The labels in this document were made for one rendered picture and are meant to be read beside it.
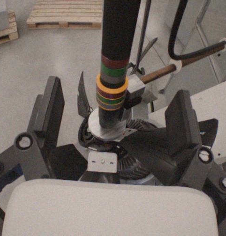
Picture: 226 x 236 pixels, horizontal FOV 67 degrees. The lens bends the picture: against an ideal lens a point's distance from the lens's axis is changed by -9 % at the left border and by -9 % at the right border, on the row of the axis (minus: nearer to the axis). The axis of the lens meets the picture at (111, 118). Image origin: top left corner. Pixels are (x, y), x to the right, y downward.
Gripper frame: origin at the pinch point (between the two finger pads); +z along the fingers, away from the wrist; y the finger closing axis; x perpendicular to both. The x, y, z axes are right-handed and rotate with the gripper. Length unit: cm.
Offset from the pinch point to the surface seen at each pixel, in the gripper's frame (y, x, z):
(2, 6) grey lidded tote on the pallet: -163, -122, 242
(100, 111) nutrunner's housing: -1.2, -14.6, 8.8
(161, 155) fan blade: 12.8, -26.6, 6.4
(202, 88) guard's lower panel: 72, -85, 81
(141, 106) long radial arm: 16, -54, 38
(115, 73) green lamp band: 0.1, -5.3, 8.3
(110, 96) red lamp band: 0.0, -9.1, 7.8
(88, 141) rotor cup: -4.1, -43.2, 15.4
